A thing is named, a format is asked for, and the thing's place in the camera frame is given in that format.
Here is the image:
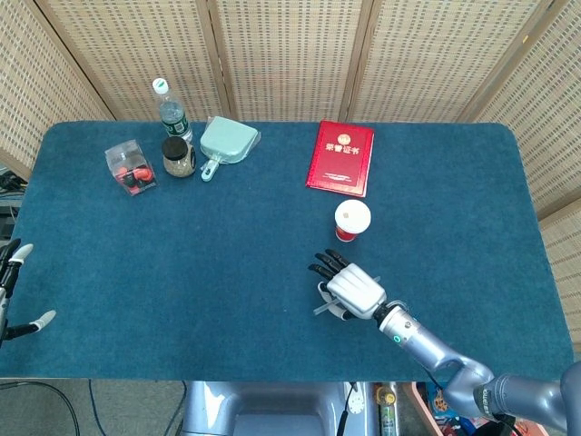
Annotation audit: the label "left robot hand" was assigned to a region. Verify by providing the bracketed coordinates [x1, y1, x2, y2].
[0, 238, 58, 349]

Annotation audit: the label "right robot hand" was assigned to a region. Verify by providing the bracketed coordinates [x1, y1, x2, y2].
[308, 248, 388, 322]

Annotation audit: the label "clear plastic straw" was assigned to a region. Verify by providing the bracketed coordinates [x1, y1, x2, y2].
[312, 275, 381, 315]

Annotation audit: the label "grey robot base body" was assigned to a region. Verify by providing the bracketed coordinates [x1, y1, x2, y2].
[179, 380, 380, 436]

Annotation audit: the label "red paper cup white lid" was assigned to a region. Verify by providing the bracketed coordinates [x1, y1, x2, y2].
[334, 199, 372, 244]

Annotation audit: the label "pink plastic crate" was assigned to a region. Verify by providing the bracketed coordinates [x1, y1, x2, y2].
[401, 381, 553, 436]

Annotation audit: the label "bottle with yellow cap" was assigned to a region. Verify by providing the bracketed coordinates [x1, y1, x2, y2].
[372, 381, 400, 436]

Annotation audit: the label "red certificate book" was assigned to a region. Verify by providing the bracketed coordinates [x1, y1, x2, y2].
[305, 120, 376, 199]

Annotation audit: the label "blue felt table cover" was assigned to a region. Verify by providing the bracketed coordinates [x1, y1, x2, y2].
[0, 121, 576, 382]

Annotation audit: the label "clear box red black caps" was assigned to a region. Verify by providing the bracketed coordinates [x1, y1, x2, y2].
[103, 139, 160, 197]

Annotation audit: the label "mint green dustpan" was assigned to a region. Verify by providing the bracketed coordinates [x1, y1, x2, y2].
[199, 115, 262, 183]

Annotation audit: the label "glass jar black lid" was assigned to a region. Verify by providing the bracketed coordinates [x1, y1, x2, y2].
[162, 136, 197, 179]

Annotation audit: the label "clear plastic water bottle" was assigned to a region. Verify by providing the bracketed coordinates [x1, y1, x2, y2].
[152, 77, 194, 143]

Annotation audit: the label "woven rattan folding screen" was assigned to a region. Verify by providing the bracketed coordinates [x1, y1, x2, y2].
[0, 0, 581, 269]

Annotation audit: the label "black floor cable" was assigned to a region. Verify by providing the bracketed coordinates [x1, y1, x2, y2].
[0, 381, 90, 436]

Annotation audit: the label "black equipment with cables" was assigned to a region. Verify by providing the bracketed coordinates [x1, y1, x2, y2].
[0, 165, 28, 242]

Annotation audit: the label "blue floor cable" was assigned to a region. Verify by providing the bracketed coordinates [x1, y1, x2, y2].
[87, 380, 104, 436]

